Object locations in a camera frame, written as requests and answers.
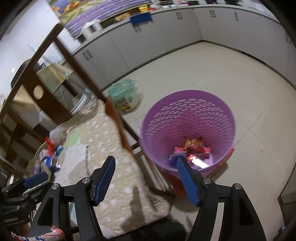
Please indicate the blue white tissue pack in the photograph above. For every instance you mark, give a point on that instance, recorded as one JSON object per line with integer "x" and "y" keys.
{"x": 48, "y": 164}

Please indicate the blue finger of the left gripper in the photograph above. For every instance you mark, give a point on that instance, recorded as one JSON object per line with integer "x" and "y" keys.
{"x": 36, "y": 180}

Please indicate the white rice cooker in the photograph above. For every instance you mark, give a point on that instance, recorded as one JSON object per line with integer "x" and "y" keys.
{"x": 90, "y": 28}

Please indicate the purple perforated waste basket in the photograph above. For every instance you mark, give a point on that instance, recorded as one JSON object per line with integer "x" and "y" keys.
{"x": 183, "y": 115}

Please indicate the grey kitchen cabinets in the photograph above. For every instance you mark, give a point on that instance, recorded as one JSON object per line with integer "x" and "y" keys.
{"x": 120, "y": 49}

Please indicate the red foil snack wrapper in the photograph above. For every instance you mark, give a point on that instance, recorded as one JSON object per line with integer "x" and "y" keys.
{"x": 50, "y": 146}

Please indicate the cartoon wall mural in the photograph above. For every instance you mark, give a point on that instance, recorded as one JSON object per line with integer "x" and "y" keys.
{"x": 75, "y": 14}

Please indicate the quilted patchwork table cover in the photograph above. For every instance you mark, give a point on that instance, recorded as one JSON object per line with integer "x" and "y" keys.
{"x": 92, "y": 136}

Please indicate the green plastic bag on floor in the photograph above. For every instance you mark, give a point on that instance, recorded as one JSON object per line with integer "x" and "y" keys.
{"x": 125, "y": 96}

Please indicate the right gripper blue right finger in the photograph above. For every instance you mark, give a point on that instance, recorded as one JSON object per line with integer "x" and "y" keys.
{"x": 240, "y": 220}

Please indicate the trash pile inside basket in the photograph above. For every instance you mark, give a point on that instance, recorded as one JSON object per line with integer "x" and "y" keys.
{"x": 194, "y": 151}

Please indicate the blue cloth on counter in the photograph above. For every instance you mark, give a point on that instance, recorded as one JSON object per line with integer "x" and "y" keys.
{"x": 140, "y": 18}

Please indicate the clear plastic bag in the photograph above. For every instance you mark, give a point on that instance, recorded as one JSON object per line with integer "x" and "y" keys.
{"x": 57, "y": 136}

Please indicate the red printed packet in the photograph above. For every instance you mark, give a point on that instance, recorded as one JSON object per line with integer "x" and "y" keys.
{"x": 55, "y": 234}

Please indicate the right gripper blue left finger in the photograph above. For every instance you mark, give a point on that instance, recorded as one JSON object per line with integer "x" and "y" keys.
{"x": 71, "y": 208}

